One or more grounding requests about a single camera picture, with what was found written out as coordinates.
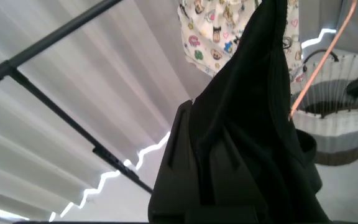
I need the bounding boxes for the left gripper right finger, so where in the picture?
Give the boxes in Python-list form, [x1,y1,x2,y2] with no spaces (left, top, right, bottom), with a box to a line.
[201,146,272,223]

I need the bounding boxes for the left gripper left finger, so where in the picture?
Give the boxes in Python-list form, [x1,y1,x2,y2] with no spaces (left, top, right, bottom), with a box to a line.
[147,100,202,223]

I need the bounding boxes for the pink clothes hanger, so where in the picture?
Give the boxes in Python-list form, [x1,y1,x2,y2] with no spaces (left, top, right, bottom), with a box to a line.
[287,0,358,121]

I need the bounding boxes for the black garment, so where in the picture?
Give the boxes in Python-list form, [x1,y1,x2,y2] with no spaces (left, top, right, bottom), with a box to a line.
[187,0,331,223]

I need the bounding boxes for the cream printed garment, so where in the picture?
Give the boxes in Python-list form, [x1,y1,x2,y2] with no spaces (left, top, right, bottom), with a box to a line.
[177,0,305,84]

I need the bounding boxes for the white laundry basket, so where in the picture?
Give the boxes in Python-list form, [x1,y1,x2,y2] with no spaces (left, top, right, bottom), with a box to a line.
[289,49,358,166]

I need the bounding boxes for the black clothes rack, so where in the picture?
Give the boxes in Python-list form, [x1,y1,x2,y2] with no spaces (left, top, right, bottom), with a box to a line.
[0,0,154,194]

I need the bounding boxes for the white curtain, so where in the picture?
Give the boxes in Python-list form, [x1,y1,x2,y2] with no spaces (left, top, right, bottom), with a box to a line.
[0,0,344,222]

